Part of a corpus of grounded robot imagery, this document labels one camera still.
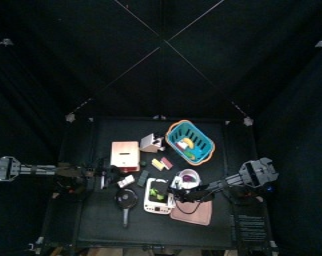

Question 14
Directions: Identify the yellow toy banana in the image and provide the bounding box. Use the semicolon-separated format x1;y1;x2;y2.
183;137;196;150

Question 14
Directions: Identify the pink toy block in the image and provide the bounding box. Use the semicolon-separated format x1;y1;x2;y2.
160;156;175;170

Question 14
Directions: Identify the black cable loop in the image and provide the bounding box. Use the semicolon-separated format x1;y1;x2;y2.
174;199;206;215

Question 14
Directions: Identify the pink cutting board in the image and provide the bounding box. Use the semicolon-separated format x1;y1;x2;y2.
170;198;215;227

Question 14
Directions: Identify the small wooden toy house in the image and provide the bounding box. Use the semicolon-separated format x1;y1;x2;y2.
139;132;166;154

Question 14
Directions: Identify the dark rectangular toy block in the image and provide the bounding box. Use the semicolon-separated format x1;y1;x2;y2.
136;169;151;188

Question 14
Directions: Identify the black toy frying pan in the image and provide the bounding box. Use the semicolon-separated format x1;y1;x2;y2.
115;188;140;229

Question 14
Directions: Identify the green toy leaf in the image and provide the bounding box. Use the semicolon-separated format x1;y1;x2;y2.
150;187;166;202

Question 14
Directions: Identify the yellow toy block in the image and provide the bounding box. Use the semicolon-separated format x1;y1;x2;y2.
151;158;166;172

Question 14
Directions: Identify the teal basket with orange rim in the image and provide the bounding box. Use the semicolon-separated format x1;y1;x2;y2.
164;119;216;167

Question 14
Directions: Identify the white bowl with purple inside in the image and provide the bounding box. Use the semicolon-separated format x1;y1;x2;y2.
175;168;202;190

